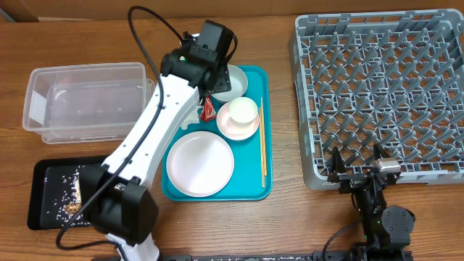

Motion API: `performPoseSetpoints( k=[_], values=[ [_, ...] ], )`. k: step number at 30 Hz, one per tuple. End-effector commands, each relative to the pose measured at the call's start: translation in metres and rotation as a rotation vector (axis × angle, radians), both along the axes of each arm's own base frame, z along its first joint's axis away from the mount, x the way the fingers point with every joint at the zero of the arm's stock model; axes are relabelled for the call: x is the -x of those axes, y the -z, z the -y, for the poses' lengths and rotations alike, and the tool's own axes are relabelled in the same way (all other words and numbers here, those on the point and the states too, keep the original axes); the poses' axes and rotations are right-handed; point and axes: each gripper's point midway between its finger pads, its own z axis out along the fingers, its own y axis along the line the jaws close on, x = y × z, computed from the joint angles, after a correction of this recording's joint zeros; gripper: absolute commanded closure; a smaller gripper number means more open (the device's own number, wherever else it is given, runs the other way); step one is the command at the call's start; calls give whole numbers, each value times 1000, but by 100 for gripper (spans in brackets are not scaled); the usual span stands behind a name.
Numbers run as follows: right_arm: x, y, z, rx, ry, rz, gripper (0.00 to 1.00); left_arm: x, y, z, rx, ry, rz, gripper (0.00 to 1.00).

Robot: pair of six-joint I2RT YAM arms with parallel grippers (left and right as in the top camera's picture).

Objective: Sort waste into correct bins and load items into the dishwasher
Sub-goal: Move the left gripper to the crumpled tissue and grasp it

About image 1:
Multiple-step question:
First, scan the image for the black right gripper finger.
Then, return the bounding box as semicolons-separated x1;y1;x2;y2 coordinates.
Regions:
373;143;390;160
330;146;345;175

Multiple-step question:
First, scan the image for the red snack wrapper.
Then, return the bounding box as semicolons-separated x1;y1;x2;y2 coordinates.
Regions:
200;96;217;122

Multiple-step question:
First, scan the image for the white tissue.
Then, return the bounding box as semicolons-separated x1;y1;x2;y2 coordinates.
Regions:
181;106;200;130

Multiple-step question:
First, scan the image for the large pink plate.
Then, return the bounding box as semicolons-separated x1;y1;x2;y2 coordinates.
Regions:
166;131;235;198

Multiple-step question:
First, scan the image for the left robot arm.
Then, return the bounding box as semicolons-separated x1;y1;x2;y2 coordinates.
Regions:
78;46;233;260

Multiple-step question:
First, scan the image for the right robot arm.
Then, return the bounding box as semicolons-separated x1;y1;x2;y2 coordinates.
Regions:
321;144;415;260

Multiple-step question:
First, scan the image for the grey dishwasher rack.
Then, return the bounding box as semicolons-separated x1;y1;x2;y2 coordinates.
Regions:
289;9;463;190

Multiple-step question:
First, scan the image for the black waste tray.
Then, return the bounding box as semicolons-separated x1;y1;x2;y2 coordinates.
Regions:
27;156;105;231

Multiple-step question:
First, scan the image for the white-green bowl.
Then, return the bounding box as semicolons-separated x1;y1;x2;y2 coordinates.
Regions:
212;65;248;103

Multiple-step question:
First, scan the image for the white cup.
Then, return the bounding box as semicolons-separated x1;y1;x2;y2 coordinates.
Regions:
228;97;258;126

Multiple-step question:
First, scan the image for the small pink saucer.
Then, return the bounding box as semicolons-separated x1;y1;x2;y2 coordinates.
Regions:
216;102;260;141

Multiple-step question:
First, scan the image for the wooden chopstick right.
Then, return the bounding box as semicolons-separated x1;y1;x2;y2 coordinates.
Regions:
260;97;267;177

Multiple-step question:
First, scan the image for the teal plastic tray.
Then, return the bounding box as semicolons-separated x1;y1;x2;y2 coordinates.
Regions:
161;65;273;202

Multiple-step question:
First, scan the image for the clear plastic bin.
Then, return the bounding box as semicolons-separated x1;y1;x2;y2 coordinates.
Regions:
22;62;154;144

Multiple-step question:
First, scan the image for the brown food scrap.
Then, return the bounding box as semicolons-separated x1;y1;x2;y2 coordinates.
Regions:
64;203;81;215

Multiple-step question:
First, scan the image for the pile of white rice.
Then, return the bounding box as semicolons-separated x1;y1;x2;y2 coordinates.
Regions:
42;165;81;225

